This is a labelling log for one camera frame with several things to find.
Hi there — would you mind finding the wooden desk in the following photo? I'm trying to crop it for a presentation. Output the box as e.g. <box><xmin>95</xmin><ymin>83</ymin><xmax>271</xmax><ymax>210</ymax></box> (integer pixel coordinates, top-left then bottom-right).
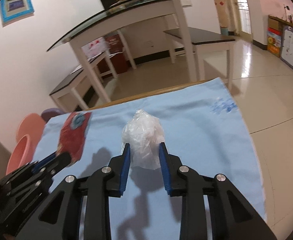
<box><xmin>268</xmin><ymin>14</ymin><xmax>293</xmax><ymax>30</ymax></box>

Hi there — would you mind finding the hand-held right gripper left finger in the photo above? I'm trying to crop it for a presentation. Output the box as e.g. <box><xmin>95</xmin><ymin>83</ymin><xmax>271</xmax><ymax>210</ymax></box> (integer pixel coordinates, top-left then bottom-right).
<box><xmin>15</xmin><ymin>142</ymin><xmax>131</xmax><ymax>240</ymax></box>

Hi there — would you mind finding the white bench with dark seat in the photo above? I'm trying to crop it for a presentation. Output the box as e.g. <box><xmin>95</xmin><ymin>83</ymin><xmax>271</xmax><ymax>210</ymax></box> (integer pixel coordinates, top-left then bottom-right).
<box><xmin>49</xmin><ymin>51</ymin><xmax>118</xmax><ymax>112</ymax></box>
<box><xmin>163</xmin><ymin>27</ymin><xmax>236</xmax><ymax>90</ymax></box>

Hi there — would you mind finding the light blue cloth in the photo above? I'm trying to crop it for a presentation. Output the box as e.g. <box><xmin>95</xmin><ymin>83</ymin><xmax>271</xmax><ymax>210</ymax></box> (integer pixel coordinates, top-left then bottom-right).
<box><xmin>31</xmin><ymin>77</ymin><xmax>267</xmax><ymax>240</ymax></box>

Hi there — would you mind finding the printed cardboard fruit box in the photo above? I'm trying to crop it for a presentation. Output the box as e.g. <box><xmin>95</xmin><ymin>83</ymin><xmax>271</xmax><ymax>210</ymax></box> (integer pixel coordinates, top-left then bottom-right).
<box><xmin>266</xmin><ymin>27</ymin><xmax>283</xmax><ymax>58</ymax></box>

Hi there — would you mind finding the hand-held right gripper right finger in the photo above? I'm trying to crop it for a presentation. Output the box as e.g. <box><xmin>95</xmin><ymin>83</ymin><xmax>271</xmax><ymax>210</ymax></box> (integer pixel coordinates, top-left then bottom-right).
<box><xmin>159</xmin><ymin>142</ymin><xmax>278</xmax><ymax>240</ymax></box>

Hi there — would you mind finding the purple framed drawing board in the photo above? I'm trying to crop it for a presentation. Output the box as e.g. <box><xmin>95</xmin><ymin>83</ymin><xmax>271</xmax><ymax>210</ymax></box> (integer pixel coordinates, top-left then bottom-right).
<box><xmin>279</xmin><ymin>25</ymin><xmax>293</xmax><ymax>73</ymax></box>

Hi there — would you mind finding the blue framed wall picture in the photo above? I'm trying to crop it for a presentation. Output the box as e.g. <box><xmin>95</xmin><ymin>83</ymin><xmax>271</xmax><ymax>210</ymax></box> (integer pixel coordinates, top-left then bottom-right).
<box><xmin>0</xmin><ymin>0</ymin><xmax>35</xmax><ymax>27</ymax></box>

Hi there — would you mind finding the clear plastic bag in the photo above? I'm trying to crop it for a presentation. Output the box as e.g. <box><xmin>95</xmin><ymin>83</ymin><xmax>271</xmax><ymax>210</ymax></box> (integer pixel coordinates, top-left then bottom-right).
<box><xmin>83</xmin><ymin>37</ymin><xmax>110</xmax><ymax>62</ymax></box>

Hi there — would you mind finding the dark red carton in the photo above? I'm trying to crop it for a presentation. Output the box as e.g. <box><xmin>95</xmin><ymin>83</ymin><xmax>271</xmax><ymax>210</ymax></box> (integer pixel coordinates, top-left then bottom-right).
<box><xmin>98</xmin><ymin>34</ymin><xmax>129</xmax><ymax>74</ymax></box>

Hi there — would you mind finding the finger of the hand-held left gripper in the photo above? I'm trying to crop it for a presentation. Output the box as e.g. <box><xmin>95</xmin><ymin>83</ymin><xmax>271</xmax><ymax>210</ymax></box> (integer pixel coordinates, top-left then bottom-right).
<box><xmin>6</xmin><ymin>153</ymin><xmax>72</xmax><ymax>200</ymax></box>
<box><xmin>0</xmin><ymin>151</ymin><xmax>58</xmax><ymax>188</ymax></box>

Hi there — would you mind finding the pink plastic bucket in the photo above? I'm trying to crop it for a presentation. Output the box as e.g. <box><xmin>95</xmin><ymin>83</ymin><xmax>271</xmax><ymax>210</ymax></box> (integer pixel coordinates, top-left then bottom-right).
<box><xmin>6</xmin><ymin>134</ymin><xmax>35</xmax><ymax>177</ymax></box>

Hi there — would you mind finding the pink plastic chair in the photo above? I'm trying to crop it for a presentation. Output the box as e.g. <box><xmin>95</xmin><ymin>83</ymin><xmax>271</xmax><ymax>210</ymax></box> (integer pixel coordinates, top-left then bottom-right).
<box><xmin>16</xmin><ymin>113</ymin><xmax>45</xmax><ymax>150</ymax></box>

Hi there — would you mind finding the white plastic bag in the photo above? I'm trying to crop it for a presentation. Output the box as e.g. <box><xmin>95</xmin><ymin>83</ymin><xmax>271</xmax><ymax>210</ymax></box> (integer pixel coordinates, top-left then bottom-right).
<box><xmin>122</xmin><ymin>109</ymin><xmax>164</xmax><ymax>170</ymax></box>

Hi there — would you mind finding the red printed snack packet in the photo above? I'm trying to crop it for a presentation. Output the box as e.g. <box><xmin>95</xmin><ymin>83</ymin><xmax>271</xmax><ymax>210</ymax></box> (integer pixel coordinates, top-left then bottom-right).
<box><xmin>56</xmin><ymin>111</ymin><xmax>92</xmax><ymax>167</ymax></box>

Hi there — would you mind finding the white glass-topped dining table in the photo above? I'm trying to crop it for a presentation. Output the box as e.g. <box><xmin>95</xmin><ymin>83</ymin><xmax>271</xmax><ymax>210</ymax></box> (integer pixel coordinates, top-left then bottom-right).
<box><xmin>46</xmin><ymin>0</ymin><xmax>197</xmax><ymax>103</ymax></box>

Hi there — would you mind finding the white balcony door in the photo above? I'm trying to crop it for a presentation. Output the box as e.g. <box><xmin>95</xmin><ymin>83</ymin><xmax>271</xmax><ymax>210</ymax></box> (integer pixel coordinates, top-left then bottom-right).
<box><xmin>233</xmin><ymin>0</ymin><xmax>253</xmax><ymax>38</ymax></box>

